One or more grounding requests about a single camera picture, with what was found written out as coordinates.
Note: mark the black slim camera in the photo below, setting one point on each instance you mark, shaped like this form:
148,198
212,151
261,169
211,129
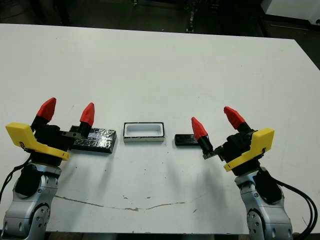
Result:
185,140

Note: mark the yellow right wrist camera mount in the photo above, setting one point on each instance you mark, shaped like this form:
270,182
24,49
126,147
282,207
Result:
263,140

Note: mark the yellow wrist camera mount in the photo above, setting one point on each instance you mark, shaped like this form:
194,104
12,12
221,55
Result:
18,132
263,140

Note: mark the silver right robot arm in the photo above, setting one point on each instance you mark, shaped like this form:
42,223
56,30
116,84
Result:
265,217

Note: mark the shiny black box lid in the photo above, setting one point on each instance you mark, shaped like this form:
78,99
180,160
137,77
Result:
100,140

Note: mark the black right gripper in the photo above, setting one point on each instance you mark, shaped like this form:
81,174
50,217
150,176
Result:
237,147

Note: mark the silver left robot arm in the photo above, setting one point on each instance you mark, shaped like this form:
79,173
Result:
27,210

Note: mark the dark metal chair pole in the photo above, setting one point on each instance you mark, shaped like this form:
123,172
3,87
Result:
191,15

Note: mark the yellow left wrist camera mount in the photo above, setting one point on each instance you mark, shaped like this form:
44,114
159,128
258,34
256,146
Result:
18,132

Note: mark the white-lined camera box base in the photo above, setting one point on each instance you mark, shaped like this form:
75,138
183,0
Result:
143,130

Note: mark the white cabinet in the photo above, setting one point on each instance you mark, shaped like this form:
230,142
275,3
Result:
295,7

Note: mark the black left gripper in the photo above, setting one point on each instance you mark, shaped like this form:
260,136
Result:
50,140

